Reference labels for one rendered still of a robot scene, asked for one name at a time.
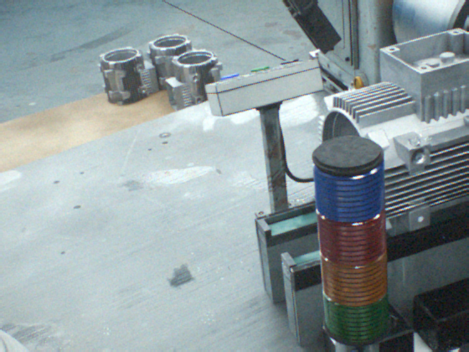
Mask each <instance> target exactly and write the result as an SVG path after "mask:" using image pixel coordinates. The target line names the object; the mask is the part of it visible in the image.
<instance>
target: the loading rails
mask: <svg viewBox="0 0 469 352"><path fill-rule="evenodd" d="M255 228H256V234H257V238H258V250H259V255H260V266H261V272H262V277H263V287H264V289H265V291H266V293H267V294H268V295H269V298H270V299H271V301H272V302H273V303H278V302H280V301H283V300H286V306H287V312H288V319H289V326H290V330H291V332H292V333H293V335H294V337H295V338H296V341H297V342H298V344H299V345H300V346H301V347H302V346H305V345H307V344H313V343H316V342H317V341H320V340H322V341H323V343H324V339H323V331H322V327H323V317H324V316H325V312H324V303H323V294H322V266H321V257H320V251H319V240H318V230H317V215H316V200H313V201H310V202H308V203H305V204H299V205H296V206H293V207H291V208H288V209H285V210H279V211H276V212H274V213H271V214H268V215H262V216H259V217H256V218H255ZM386 251H387V254H386V255H387V275H388V276H387V278H388V301H389V303H392V304H393V305H394V307H395V308H397V309H398V311H399V313H400V314H402V313H405V312H408V311H410V310H412V309H413V300H414V297H415V295H416V294H419V293H422V292H427V291H429V290H431V289H434V288H437V287H444V286H445V285H447V284H450V283H452V282H457V281H460V280H462V279H464V278H467V277H469V213H467V214H464V215H461V216H458V217H456V216H455V215H454V214H453V213H452V212H451V211H449V212H447V213H445V214H442V215H437V216H433V217H431V218H430V225H429V226H426V227H422V228H419V229H418V230H414V231H409V232H404V233H402V234H399V235H396V236H392V237H391V236H390V235H389V234H388V233H387V232H386Z"/></svg>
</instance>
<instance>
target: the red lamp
mask: <svg viewBox="0 0 469 352"><path fill-rule="evenodd" d="M316 215H317V230H318V240H319V249H320V252H321V253H322V255H323V256H324V257H326V258H327V259H328V260H329V261H331V262H334V263H339V264H343V265H360V264H367V263H370V262H371V261H375V259H377V258H380V257H381V256H382V255H383V253H385V251H386V209H385V207H384V209H383V210H381V211H380V213H379V214H378V215H375V216H374V217H372V218H370V219H368V220H364V221H355V222H342V221H336V220H329V219H328V218H326V217H325V216H323V215H321V214H320V213H319V212H318V211H317V209H316Z"/></svg>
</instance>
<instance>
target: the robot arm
mask: <svg viewBox="0 0 469 352"><path fill-rule="evenodd" d="M281 1H282V2H283V4H284V5H285V7H286V8H288V9H287V11H288V12H289V13H290V14H291V16H292V18H294V19H295V20H296V23H297V24H298V25H299V26H300V27H301V30H302V31H303V32H304V33H305V35H306V36H307V37H308V39H309V40H311V42H312V45H313V46H315V48H317V49H320V50H321V51H322V53H323V54H326V53H327V52H328V51H330V50H331V49H332V47H333V46H334V45H337V44H338V42H339V41H340V40H342V38H341V37H340V36H339V34H338V32H337V31H336V29H334V27H333V26H332V24H331V23H330V22H329V21H328V18H327V17H326V16H325V14H324V13H323V12H322V10H321V9H320V7H318V5H317V4H318V1H317V0H281ZM0 352H29V351H28V350H27V349H26V348H25V347H24V346H23V345H21V344H20V343H19V342H18V341H17V340H16V339H15V338H13V337H12V336H10V335H9V334H6V333H5V332H3V331H2V330H1V329H0Z"/></svg>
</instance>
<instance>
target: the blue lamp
mask: <svg viewBox="0 0 469 352"><path fill-rule="evenodd" d="M312 166H313V168H312V169H313V177H314V186H315V196H316V209H317V211H318V212H319V213H320V214H321V215H323V216H325V217H326V218H328V219H329V220H336V221H342V222H355V221H364V220H368V219H370V218H372V217H374V216H375V215H378V214H379V213H380V211H381V210H383V209H384V207H385V179H384V178H385V175H384V159H383V161H382V162H381V163H380V164H379V165H378V166H377V167H375V168H373V169H371V170H369V171H368V172H367V173H360V174H355V175H348V176H342V175H335V174H331V173H326V172H323V171H322V170H321V169H320V168H317V167H316V166H315V164H314V163H312Z"/></svg>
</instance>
